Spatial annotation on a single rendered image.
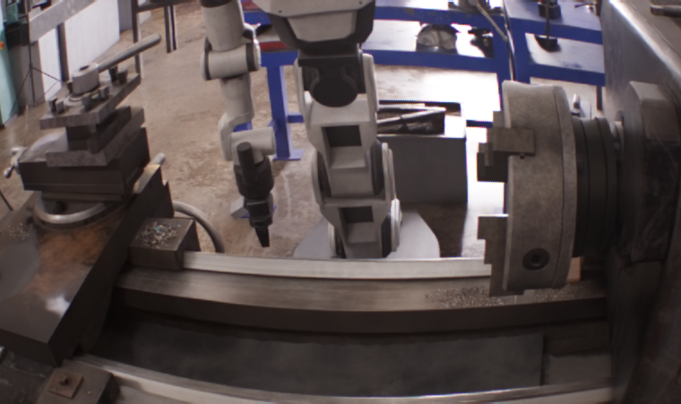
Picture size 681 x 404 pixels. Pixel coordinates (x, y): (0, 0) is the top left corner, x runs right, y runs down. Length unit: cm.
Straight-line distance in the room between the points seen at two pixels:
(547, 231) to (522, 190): 6
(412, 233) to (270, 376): 143
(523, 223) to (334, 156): 123
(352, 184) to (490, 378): 99
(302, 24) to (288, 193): 170
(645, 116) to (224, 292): 81
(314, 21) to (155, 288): 65
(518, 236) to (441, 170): 221
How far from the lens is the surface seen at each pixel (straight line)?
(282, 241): 289
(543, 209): 75
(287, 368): 118
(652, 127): 61
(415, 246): 246
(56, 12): 569
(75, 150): 123
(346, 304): 113
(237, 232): 298
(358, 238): 222
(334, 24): 155
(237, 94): 174
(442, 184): 299
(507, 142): 74
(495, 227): 87
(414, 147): 292
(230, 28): 162
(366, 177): 195
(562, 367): 115
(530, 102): 79
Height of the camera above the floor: 151
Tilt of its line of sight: 29 degrees down
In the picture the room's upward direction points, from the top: 7 degrees counter-clockwise
